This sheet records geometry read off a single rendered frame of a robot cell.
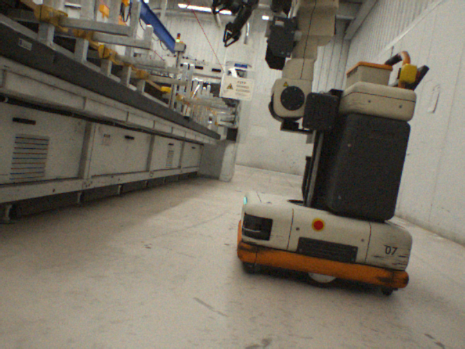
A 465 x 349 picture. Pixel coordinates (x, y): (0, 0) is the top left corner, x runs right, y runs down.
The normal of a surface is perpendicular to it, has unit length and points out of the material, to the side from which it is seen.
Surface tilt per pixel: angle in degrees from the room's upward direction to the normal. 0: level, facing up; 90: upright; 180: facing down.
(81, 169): 90
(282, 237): 90
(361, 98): 90
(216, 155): 90
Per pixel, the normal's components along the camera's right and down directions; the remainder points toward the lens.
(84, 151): -0.09, 0.04
